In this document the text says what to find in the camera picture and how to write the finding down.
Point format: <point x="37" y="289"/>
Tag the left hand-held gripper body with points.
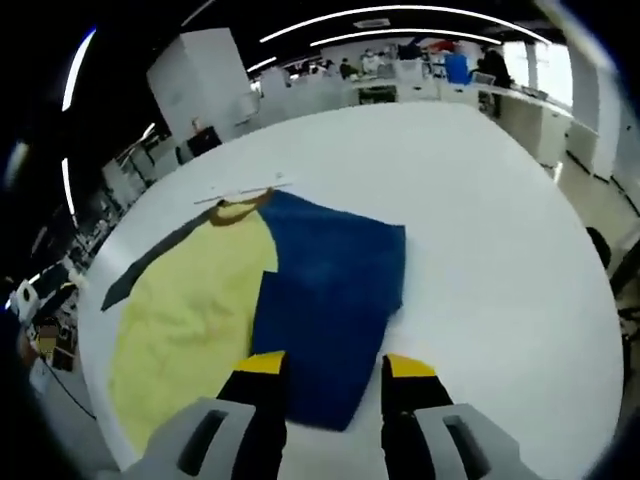
<point x="27" y="300"/>

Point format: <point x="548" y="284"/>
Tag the white cabinet row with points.
<point x="310" y="95"/>

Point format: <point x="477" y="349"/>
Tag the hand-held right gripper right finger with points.
<point x="450" y="445"/>

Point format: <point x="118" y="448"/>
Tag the black cabinet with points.
<point x="204" y="141"/>

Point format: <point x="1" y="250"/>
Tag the blue bin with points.
<point x="456" y="69"/>

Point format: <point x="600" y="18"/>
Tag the long curved ceiling light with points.
<point x="400" y="17"/>

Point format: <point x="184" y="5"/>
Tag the yellow blue grey t-shirt garment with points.
<point x="325" y="300"/>

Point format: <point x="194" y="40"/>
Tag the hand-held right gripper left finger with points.
<point x="210" y="440"/>

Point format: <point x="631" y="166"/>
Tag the white square pillar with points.
<point x="200" y="80"/>

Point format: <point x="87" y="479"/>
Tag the straight ceiling light strip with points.
<point x="77" y="65"/>

